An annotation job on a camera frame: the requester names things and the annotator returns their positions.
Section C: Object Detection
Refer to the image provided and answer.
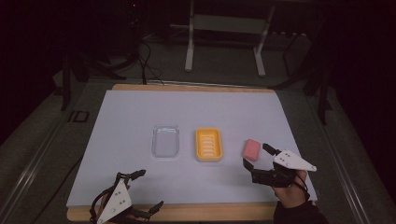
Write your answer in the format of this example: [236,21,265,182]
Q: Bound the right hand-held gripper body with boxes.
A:
[251,149,318,189]

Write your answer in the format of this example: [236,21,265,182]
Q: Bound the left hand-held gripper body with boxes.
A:
[92,172,151,224]

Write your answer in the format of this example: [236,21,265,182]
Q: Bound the pink soap bar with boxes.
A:
[241,138,262,162]

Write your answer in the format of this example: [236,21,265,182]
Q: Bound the person's right hand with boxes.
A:
[273,170,310,209]

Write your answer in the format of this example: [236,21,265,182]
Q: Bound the clear plastic tray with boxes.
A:
[151,124,180,160]

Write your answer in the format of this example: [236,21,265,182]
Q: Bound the yellow soap dish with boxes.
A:
[194,127,224,162]

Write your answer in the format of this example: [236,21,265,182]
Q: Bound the black stand legs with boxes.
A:
[59,52,127,112]
[270,59,332,126]

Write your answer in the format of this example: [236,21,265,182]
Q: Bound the white table sheet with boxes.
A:
[65,90,318,208]

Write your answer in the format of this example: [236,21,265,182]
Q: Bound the white metal stand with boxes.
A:
[184,0,276,77]

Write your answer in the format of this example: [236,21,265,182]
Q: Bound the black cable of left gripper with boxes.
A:
[89,186,118,224]

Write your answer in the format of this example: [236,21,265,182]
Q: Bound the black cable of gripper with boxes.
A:
[292,172,311,200]
[89,186,118,224]

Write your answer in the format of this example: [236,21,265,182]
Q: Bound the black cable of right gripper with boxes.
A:
[292,172,311,200]

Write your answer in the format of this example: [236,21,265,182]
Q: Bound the black rectangular floor frame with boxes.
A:
[67,110,91,123]

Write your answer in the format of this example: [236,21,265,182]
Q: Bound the black floor cable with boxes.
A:
[136,38,165,86]

